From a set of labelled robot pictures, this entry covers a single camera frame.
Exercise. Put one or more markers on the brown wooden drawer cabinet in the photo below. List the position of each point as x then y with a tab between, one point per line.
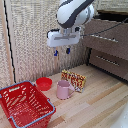
110	43

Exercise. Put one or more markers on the pink plastic mug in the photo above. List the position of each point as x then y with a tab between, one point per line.
63	89

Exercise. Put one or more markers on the red yellow snack bar box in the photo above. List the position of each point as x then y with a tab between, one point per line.
73	80

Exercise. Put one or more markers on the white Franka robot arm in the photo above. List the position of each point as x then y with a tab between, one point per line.
71	12

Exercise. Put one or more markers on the red shopping basket blue rim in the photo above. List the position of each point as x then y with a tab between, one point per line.
23	105

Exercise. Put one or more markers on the red plastic bowl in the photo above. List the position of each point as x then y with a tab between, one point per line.
44	83

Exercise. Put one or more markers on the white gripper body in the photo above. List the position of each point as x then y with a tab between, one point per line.
62	37

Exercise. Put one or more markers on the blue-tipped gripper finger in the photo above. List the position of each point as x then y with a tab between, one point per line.
56	52
68	50

